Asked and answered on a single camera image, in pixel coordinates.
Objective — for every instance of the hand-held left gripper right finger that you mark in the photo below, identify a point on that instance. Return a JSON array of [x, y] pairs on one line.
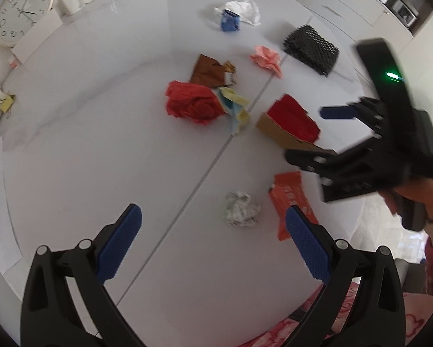
[[308, 249]]

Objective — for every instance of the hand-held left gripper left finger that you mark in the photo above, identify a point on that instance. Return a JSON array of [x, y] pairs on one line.
[[120, 242]]

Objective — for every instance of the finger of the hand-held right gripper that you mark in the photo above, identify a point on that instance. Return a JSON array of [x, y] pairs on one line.
[[310, 159], [335, 112]]

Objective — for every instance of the red and brown cardboard box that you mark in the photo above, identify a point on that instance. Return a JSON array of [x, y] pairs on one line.
[[292, 119]]

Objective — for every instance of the yellow and blue wrapper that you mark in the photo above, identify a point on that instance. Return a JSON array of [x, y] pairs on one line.
[[236, 110]]

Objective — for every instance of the red paper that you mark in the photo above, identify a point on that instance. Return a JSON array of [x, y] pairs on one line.
[[193, 103]]

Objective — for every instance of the blue packet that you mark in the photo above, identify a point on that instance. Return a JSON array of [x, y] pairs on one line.
[[230, 21]]

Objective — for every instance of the person's right hand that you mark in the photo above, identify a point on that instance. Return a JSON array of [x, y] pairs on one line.
[[431, 197]]

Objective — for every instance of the orange wrapper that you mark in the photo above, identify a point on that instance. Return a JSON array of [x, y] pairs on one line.
[[292, 195]]

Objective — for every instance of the white crumpled paper ball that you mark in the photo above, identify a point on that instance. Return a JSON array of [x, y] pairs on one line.
[[242, 209]]

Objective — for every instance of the pink crumpled paper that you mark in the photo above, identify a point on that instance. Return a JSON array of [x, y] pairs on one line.
[[267, 59]]

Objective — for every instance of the silver toaster oven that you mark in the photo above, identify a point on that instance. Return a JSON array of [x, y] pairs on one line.
[[405, 11]]

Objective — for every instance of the white paper sheet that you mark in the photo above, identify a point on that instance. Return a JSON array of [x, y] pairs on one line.
[[5, 231]]

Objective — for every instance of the pink floral garment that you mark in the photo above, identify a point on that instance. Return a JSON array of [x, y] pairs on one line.
[[419, 325]]

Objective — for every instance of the brown wrapper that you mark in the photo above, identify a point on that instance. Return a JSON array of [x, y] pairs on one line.
[[207, 72]]

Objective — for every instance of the white plastic bag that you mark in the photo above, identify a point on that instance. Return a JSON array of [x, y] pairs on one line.
[[247, 9]]

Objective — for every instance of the yellow sticky notes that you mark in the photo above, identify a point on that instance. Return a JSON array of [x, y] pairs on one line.
[[6, 103]]

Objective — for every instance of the white box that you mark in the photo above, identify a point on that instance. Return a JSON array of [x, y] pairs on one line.
[[35, 38]]

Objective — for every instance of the white mug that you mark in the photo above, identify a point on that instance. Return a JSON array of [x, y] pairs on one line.
[[70, 3]]

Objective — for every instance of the round white wall clock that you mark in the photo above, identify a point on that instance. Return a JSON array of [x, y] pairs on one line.
[[23, 11]]

